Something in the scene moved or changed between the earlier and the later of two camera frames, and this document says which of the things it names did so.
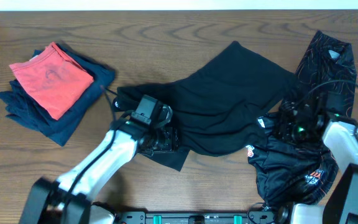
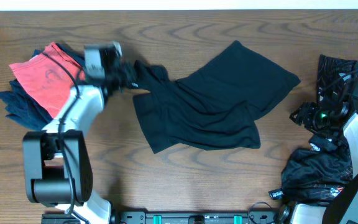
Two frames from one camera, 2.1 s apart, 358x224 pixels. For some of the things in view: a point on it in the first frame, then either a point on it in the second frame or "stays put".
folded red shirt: x=54 y=78 stays put
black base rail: x=202 y=217 stays put
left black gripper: x=169 y=144 -> x=129 y=74
